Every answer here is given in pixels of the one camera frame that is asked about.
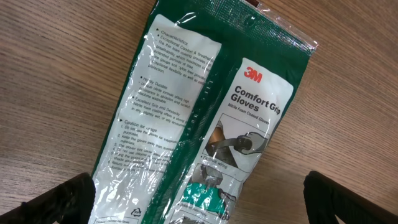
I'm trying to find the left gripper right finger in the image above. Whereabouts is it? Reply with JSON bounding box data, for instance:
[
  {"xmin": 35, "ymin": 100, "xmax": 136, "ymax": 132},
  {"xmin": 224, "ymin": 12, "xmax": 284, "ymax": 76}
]
[{"xmin": 303, "ymin": 170, "xmax": 397, "ymax": 224}]

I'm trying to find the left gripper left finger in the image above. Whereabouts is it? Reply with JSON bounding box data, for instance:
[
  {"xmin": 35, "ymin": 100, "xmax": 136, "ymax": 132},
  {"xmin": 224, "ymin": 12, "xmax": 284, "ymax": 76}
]
[{"xmin": 1, "ymin": 172, "xmax": 96, "ymax": 224}]

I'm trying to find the green package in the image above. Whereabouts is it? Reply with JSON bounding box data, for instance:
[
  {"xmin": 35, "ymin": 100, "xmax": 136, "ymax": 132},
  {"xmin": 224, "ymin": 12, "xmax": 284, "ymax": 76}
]
[{"xmin": 89, "ymin": 0, "xmax": 318, "ymax": 224}]

